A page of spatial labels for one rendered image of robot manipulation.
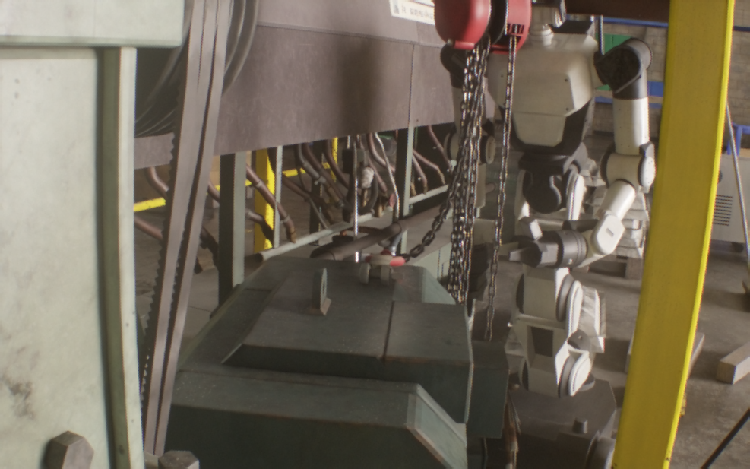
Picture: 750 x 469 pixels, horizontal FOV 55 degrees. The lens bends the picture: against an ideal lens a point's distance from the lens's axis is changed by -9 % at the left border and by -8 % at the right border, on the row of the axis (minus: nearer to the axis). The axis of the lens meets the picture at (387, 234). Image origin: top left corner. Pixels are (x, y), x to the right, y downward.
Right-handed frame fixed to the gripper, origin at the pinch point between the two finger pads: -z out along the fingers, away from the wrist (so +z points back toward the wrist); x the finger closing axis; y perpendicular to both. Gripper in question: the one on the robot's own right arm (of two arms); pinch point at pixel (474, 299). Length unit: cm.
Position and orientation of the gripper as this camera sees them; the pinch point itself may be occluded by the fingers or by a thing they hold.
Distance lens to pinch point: 239.4
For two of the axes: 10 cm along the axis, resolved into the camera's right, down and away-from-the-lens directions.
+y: 9.0, 1.2, -4.1
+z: -0.5, -9.2, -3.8
